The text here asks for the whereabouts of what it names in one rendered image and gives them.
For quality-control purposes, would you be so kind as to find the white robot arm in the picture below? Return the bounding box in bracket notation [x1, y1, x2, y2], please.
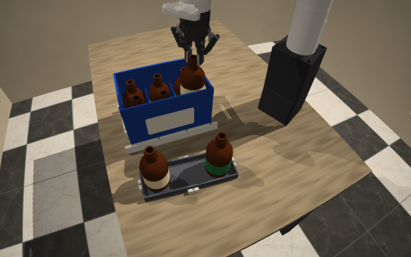
[162, 0, 333, 56]

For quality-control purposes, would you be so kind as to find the blue plastic crate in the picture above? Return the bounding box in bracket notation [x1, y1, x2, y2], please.
[113, 59, 212, 144]

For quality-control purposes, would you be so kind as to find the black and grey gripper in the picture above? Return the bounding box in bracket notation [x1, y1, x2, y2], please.
[171, 10, 220, 66]

